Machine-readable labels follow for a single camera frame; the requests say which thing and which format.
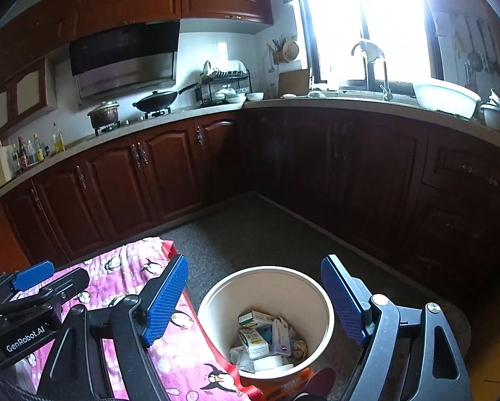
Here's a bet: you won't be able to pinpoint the orange plastic sheet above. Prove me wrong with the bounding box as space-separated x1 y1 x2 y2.
262 370 313 401

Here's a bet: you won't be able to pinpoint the metal faucet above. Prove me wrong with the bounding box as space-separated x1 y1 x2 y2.
351 41 395 102

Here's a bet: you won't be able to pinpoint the white foam block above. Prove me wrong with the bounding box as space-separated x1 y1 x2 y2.
254 355 294 374

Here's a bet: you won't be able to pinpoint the gas stove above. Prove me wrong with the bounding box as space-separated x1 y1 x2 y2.
93 106 173 136

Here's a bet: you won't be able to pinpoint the wall utensil holder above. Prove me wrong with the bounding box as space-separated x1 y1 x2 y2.
267 35 286 65

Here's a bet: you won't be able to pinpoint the long white box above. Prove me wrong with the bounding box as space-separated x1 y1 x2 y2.
272 318 292 358

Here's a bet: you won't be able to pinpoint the wooden cutting board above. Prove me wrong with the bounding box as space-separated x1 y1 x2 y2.
277 68 311 98

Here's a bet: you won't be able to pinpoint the stacked enamel bowls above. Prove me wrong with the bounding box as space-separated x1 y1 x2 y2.
480 88 500 134

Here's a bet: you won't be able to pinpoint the black dish rack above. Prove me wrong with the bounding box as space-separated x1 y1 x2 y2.
195 60 253 107

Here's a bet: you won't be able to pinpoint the wooden lower cabinets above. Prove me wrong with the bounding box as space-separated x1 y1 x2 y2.
0 106 500 297

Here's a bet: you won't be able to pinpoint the round wooden stool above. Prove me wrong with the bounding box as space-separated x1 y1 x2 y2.
436 303 472 352

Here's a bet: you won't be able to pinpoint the green and white milk carton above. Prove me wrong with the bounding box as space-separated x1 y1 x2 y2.
238 326 271 358

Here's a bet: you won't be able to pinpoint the white snack bag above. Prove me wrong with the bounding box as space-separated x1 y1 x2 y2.
230 345 256 372

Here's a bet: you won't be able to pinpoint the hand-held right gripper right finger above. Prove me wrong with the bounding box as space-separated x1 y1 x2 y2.
320 255 472 401

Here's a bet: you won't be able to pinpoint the brown clay pot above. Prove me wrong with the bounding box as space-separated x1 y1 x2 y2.
87 100 121 130

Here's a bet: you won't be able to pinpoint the white basin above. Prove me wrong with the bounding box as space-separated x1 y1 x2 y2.
413 81 482 120

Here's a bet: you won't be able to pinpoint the pink penguin blanket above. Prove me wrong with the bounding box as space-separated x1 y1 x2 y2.
13 237 251 401

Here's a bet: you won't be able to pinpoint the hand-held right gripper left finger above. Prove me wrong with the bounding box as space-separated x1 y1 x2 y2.
36 254 190 401

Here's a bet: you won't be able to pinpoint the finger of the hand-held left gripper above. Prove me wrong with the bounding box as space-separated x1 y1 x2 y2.
0 260 55 299
18 267 91 307

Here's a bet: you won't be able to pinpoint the green and white box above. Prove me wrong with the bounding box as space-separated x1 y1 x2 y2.
238 310 276 327

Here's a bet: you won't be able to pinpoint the person's dark red shoe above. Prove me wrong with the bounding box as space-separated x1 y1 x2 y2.
294 368 336 401

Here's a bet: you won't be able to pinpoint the black wok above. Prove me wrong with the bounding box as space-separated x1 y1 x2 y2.
132 83 199 113

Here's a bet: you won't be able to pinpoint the black range hood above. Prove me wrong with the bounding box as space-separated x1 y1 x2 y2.
69 20 181 100

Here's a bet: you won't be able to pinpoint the white round bin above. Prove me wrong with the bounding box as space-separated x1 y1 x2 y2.
197 266 335 389

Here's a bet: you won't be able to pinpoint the hanging strainer ladle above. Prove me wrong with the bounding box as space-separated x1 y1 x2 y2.
467 19 485 73

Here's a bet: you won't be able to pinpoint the hanging metal spatula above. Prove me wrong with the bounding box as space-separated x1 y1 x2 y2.
483 19 500 76

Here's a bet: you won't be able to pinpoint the window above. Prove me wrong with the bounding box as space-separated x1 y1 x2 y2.
298 0 447 88

